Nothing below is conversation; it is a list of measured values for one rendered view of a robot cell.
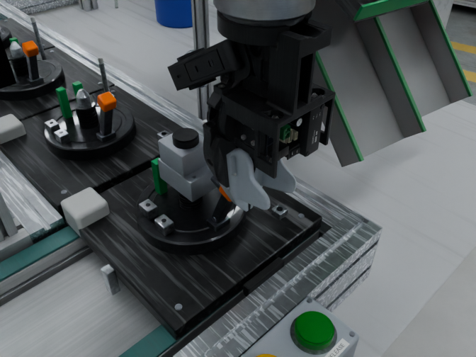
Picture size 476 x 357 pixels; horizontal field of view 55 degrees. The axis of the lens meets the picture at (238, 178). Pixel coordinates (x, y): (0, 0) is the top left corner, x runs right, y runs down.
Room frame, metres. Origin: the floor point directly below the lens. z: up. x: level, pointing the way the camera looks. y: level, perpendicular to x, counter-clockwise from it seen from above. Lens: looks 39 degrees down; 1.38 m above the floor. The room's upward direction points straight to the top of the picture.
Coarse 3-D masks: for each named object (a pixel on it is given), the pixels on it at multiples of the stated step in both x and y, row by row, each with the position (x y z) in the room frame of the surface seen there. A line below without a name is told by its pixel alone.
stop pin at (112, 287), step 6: (108, 264) 0.35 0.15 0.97; (102, 270) 0.34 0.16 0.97; (108, 270) 0.34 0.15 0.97; (114, 270) 0.34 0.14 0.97; (108, 276) 0.33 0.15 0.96; (114, 276) 0.34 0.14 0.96; (108, 282) 0.33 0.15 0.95; (114, 282) 0.33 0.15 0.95; (108, 288) 0.33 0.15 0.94; (114, 288) 0.33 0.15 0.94; (114, 294) 0.33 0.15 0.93
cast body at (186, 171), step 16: (160, 144) 0.42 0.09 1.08; (176, 144) 0.41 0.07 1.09; (192, 144) 0.41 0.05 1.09; (160, 160) 0.43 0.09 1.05; (176, 160) 0.40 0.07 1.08; (192, 160) 0.40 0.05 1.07; (160, 176) 0.43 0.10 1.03; (176, 176) 0.41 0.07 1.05; (192, 176) 0.40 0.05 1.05; (208, 176) 0.40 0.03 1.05; (192, 192) 0.39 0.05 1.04; (208, 192) 0.40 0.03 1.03
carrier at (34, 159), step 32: (64, 96) 0.63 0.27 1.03; (128, 96) 0.73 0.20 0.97; (0, 128) 0.60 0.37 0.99; (32, 128) 0.63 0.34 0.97; (64, 128) 0.60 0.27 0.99; (96, 128) 0.60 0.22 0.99; (128, 128) 0.60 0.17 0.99; (160, 128) 0.63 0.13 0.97; (32, 160) 0.54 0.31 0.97; (64, 160) 0.54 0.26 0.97; (96, 160) 0.54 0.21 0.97; (128, 160) 0.54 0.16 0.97; (64, 192) 0.47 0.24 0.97
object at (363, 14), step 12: (336, 0) 0.54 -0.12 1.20; (348, 0) 0.53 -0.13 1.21; (360, 0) 0.55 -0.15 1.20; (372, 0) 0.56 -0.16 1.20; (384, 0) 0.53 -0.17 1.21; (396, 0) 0.54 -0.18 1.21; (408, 0) 0.56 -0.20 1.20; (420, 0) 0.57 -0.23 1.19; (348, 12) 0.52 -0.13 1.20; (360, 12) 0.51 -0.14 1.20; (372, 12) 0.52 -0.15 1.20; (384, 12) 0.54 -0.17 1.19
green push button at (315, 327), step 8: (304, 312) 0.28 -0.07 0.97; (312, 312) 0.28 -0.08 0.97; (320, 312) 0.28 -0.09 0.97; (296, 320) 0.27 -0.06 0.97; (304, 320) 0.27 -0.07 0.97; (312, 320) 0.27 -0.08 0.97; (320, 320) 0.27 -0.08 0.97; (328, 320) 0.27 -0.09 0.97; (296, 328) 0.26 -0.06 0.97; (304, 328) 0.26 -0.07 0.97; (312, 328) 0.26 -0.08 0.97; (320, 328) 0.26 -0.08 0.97; (328, 328) 0.26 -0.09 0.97; (296, 336) 0.25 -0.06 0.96; (304, 336) 0.25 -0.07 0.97; (312, 336) 0.25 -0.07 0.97; (320, 336) 0.25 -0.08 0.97; (328, 336) 0.25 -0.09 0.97; (304, 344) 0.24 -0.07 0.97; (312, 344) 0.24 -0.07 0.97; (320, 344) 0.24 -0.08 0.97; (328, 344) 0.24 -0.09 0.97
